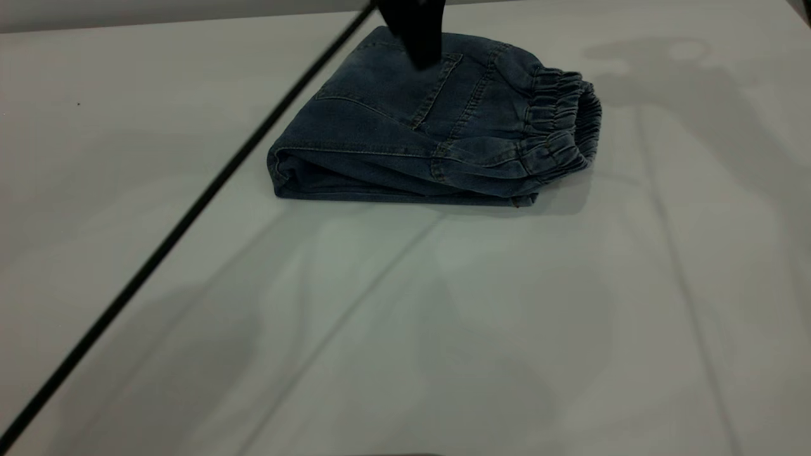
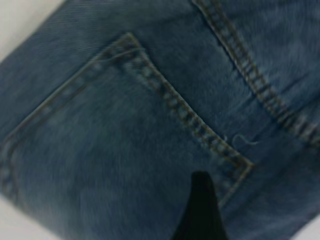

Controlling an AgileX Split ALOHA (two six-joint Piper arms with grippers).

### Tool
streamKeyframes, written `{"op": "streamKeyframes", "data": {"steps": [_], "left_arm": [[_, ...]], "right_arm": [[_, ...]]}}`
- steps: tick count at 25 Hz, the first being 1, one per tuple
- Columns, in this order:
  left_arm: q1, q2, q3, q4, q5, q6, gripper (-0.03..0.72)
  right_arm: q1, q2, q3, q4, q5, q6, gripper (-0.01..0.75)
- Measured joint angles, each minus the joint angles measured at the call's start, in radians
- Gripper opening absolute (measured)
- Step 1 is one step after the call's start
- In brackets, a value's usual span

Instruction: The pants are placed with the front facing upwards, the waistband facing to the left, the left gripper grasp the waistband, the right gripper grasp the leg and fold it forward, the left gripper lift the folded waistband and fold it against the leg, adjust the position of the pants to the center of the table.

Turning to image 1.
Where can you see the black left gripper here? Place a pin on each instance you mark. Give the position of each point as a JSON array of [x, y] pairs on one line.
[[412, 12]]

